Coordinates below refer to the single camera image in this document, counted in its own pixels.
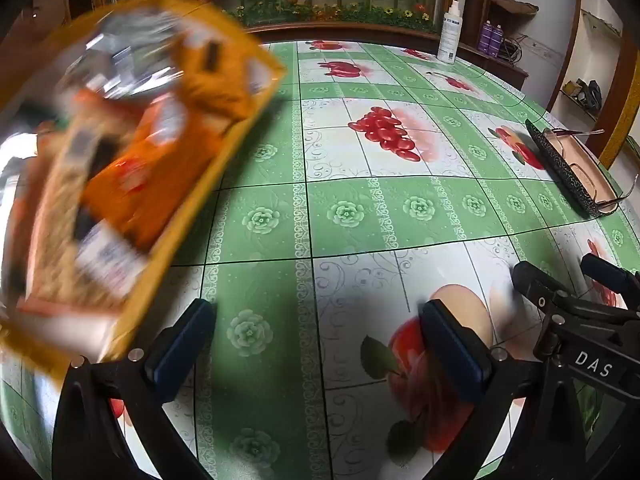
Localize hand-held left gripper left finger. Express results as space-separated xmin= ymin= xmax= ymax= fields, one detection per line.
xmin=52 ymin=298 xmax=217 ymax=480

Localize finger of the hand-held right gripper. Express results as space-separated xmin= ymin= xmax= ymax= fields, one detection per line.
xmin=579 ymin=253 xmax=640 ymax=307
xmin=511 ymin=260 xmax=640 ymax=325

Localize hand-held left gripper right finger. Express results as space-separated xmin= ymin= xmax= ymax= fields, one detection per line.
xmin=419 ymin=299 xmax=540 ymax=480

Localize yellow cardboard box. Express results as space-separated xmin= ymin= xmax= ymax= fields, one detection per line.
xmin=0 ymin=0 xmax=287 ymax=391

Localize orange cracker packet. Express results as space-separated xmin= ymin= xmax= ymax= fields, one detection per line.
xmin=17 ymin=105 xmax=146 ymax=311

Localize small orange snack packet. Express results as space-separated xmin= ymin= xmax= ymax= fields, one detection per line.
xmin=175 ymin=35 xmax=256 ymax=121

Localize silver black foil snack packet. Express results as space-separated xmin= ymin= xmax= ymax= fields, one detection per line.
xmin=65 ymin=10 xmax=191 ymax=106

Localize dark patterned glasses case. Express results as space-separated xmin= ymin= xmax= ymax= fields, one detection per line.
xmin=525 ymin=119 xmax=626 ymax=218

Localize dark clutter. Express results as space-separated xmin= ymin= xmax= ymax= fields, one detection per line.
xmin=562 ymin=79 xmax=603 ymax=111

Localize white spray bottle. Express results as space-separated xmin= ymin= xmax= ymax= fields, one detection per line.
xmin=436 ymin=0 xmax=461 ymax=65

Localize brown cardboard piece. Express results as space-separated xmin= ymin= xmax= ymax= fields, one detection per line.
xmin=490 ymin=0 xmax=540 ymax=17

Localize brown frame eyeglasses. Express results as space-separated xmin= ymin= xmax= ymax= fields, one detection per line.
xmin=542 ymin=127 xmax=640 ymax=211

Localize black cable bundle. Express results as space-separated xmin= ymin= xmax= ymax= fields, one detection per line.
xmin=502 ymin=35 xmax=531 ymax=63

